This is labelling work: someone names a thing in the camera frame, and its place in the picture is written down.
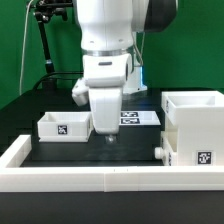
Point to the white drawer box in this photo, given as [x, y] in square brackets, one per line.
[165, 153]
[65, 127]

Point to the white drawer cabinet frame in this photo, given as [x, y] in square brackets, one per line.
[194, 126]

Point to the black camera tripod stand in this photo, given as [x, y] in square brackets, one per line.
[44, 10]

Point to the white marker tag plate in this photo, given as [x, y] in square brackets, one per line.
[135, 118]

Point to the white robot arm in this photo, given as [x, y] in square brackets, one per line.
[111, 59]

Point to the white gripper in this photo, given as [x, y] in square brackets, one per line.
[105, 104]

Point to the white border fence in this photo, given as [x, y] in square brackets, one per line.
[15, 178]

